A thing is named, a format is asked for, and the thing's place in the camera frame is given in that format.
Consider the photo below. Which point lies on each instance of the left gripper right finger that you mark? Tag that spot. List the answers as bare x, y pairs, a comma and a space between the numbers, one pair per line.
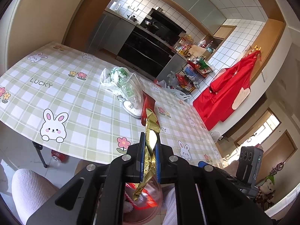
157, 156

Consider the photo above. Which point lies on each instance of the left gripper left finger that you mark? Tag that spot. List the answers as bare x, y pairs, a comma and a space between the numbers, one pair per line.
141, 156

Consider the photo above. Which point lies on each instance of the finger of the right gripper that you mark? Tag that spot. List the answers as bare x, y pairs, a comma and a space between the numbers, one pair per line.
202, 164

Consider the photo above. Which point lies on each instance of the gold foil wrapper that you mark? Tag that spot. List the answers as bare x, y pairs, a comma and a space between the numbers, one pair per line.
152, 129

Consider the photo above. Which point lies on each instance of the clear plastic clamshell container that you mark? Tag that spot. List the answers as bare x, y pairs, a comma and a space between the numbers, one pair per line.
131, 88

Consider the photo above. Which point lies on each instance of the crushed red cola can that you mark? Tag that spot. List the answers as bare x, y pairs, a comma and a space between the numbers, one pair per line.
60, 157

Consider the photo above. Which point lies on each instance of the red snack tray package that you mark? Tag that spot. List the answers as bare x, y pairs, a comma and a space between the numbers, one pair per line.
148, 198

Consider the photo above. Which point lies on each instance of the white green plastic bag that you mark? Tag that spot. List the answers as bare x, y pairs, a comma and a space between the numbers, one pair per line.
112, 78

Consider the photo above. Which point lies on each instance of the brown trash bin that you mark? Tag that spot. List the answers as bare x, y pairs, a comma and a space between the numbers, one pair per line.
145, 215

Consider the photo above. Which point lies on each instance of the person right knee white trousers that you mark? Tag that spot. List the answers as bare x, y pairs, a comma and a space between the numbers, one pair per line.
169, 204

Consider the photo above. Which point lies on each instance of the person knee white trousers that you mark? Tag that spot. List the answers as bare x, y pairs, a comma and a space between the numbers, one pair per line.
29, 192
169, 204

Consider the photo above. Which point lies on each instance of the white shopping bag on floor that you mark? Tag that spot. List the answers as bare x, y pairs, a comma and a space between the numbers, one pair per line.
169, 88

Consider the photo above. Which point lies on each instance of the red hanging apron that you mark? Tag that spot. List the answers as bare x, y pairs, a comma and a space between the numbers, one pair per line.
226, 92

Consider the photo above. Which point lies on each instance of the checkered bunny tablecloth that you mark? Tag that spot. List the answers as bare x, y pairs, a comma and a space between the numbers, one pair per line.
54, 96

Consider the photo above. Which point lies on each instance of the black oven range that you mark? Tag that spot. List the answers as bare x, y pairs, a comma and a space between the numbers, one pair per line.
150, 46

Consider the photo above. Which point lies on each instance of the grey base cabinets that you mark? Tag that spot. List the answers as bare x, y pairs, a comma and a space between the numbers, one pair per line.
110, 33

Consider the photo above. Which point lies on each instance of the person left knee white trousers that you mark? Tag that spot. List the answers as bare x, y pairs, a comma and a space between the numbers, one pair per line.
29, 192

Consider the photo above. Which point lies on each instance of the steel cooking pot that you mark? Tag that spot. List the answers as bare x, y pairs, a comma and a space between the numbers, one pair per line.
133, 18

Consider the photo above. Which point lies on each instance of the white electric kettle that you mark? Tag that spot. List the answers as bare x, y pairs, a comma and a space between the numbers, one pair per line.
115, 6

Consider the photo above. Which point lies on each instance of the black camera box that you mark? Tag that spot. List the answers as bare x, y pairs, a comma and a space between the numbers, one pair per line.
249, 163

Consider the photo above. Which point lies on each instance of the wire storage rack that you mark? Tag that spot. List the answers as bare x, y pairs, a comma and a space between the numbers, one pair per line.
192, 73

